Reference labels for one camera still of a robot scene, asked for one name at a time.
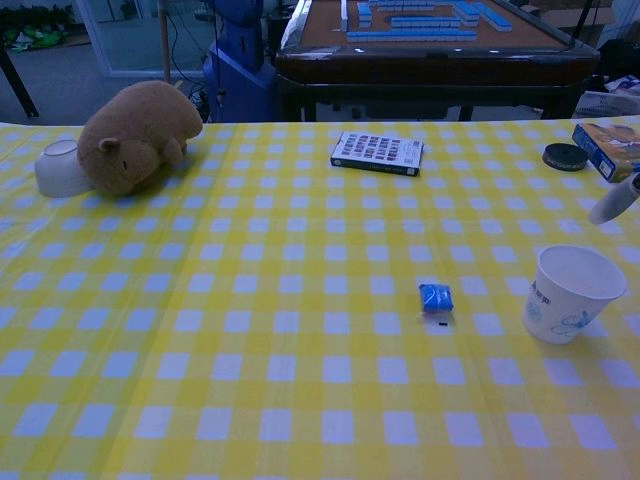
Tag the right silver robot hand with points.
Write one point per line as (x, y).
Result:
(612, 200)

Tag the white paper cup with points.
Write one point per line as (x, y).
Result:
(565, 300)

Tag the small blue packet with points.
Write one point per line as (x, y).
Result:
(436, 299)

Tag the blue orange snack box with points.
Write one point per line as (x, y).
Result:
(607, 147)

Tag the black tape roll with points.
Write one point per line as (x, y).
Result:
(565, 157)

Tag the white plastic basket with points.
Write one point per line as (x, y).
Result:
(607, 104)

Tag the dark wooden mahjong table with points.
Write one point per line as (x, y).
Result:
(425, 67)

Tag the diagonal mahjong tile row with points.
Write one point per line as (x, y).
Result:
(480, 11)

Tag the black picture card box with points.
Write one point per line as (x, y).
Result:
(377, 152)

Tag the short mahjong tile row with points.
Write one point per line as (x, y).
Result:
(425, 22)

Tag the long mahjong tile row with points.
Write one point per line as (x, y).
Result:
(410, 35)

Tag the stacked mahjong tile column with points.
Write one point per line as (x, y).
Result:
(365, 12)

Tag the yellow white checked tablecloth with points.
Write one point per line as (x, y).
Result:
(250, 300)

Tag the blue machine base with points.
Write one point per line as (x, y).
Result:
(240, 65)

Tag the light wooden pole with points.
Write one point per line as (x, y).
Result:
(165, 45)

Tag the brown capybara plush toy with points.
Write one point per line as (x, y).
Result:
(135, 135)

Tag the white ceramic bowl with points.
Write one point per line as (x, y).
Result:
(56, 172)

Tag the black table leg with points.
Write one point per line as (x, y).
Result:
(20, 87)

